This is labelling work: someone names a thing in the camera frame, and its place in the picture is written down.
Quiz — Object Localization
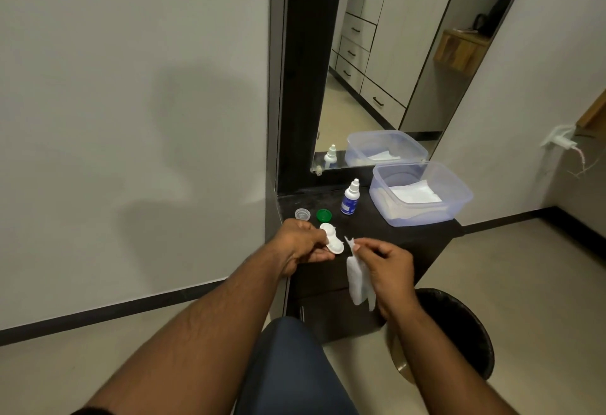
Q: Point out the person's left hand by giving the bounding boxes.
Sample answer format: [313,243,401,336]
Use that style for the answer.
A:
[272,218,335,280]

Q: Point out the person's right hand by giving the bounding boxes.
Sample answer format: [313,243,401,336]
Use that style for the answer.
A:
[352,238,420,321]

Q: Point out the white tissue sheet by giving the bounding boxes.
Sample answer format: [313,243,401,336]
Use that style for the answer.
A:
[344,235,378,312]

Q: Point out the white contact lens case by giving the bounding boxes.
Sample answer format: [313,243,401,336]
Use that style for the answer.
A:
[319,222,345,255]

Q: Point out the small solution dropper bottle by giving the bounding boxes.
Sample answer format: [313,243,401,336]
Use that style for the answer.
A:
[340,178,362,216]

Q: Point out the person's left forearm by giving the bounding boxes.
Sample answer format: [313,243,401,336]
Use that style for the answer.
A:
[85,258,294,415]

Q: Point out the person's right forearm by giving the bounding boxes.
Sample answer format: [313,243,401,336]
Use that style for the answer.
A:
[386,305,521,415]

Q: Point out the clear plastic container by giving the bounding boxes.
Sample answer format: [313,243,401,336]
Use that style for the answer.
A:
[369,160,474,228]

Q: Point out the black dresser cabinet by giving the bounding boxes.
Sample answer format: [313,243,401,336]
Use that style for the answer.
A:
[264,0,465,344]

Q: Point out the trash bin with black liner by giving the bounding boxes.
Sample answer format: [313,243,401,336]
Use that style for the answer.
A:
[386,287,496,385]

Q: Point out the stack of white tissues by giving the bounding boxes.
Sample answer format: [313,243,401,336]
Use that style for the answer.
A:
[389,180,444,204]

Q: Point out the dark blue trousers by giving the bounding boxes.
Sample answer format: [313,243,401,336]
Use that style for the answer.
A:
[234,316,360,415]

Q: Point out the dresser mirror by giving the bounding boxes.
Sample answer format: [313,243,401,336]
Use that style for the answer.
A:
[310,0,538,173]

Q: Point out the white charger cable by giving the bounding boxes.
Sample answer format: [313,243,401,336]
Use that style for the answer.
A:
[566,144,606,179]

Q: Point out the wooden wall shelf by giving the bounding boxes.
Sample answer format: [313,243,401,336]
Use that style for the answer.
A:
[575,89,606,143]

